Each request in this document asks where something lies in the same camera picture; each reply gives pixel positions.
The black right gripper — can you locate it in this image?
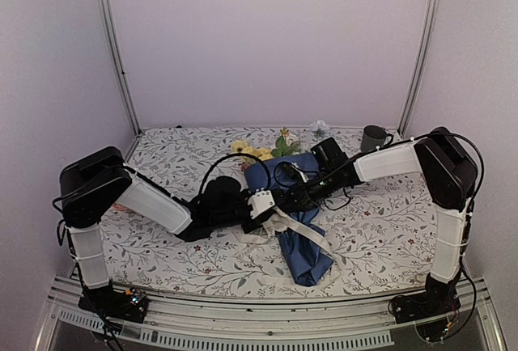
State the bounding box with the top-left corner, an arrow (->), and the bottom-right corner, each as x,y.
281,169 -> 338,214

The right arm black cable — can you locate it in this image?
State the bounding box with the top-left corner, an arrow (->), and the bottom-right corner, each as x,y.
274,160 -> 353,211

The dark grey metal mug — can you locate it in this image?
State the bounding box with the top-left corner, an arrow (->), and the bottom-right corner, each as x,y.
360,125 -> 393,153

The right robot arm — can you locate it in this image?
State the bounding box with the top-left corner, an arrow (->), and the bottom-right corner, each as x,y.
283,127 -> 484,315

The front aluminium rail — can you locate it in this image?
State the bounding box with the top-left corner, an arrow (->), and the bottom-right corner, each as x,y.
35,277 -> 507,350

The aluminium frame post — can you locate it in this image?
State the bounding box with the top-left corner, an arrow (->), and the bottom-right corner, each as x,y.
98,0 -> 142,137
397,0 -> 440,136

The clear plastic wrap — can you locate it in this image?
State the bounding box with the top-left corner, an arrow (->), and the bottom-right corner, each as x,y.
235,207 -> 343,288

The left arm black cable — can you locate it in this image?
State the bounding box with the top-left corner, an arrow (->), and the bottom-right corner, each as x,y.
197,152 -> 271,206

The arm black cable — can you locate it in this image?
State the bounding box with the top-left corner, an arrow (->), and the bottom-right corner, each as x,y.
197,152 -> 271,206
274,160 -> 353,211

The pale blue fake flower stem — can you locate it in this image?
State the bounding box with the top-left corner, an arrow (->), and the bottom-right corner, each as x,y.
310,120 -> 329,142

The right aluminium frame post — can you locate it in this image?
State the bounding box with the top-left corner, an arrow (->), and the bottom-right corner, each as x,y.
397,0 -> 440,136

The floral patterned tablecloth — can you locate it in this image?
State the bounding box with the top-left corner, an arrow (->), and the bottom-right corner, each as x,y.
83,125 -> 462,300

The left aluminium frame post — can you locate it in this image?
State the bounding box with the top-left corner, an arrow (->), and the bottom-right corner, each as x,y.
98,0 -> 142,137

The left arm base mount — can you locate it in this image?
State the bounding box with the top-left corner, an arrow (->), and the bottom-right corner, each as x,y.
78,285 -> 149,324

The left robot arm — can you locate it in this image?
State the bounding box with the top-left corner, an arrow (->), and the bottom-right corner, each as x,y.
52,146 -> 275,314

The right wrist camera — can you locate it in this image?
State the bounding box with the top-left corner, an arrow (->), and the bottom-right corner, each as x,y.
280,162 -> 309,184

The white fake flower stem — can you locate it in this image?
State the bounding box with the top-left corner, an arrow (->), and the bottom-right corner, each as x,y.
271,127 -> 301,158

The blue wrapping paper sheet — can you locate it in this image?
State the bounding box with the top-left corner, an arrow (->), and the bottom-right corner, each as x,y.
244,153 -> 335,287

